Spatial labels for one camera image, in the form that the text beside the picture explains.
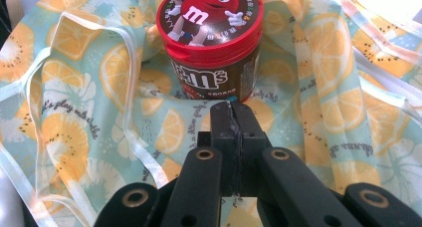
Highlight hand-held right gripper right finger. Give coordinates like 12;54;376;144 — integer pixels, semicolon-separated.
231;102;272;197

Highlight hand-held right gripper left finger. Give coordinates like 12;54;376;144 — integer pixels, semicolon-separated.
197;101;241;198

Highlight brown candy jar red lid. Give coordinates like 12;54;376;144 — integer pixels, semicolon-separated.
155;0;266;104

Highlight lemon print fabric bag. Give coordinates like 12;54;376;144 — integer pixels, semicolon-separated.
0;0;422;227

